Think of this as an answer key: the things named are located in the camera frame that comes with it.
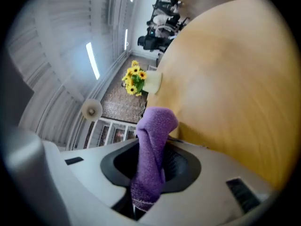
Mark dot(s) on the ceiling light strip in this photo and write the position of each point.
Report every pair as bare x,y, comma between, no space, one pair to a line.
92,60

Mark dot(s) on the white vase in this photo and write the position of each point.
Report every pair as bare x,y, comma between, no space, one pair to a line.
152,81

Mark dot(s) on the purple cloth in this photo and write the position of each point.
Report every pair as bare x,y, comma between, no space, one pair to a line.
152,135

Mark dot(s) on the yellow sunflower bouquet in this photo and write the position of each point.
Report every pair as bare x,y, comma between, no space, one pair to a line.
134,79

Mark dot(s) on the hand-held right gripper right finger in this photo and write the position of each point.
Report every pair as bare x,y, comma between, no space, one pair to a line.
207,173

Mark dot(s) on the black office chair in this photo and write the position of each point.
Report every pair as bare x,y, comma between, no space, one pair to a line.
152,43

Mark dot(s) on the white shelf unit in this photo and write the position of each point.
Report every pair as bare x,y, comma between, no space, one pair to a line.
110,131

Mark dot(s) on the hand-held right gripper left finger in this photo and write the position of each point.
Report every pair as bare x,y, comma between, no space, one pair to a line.
89,173

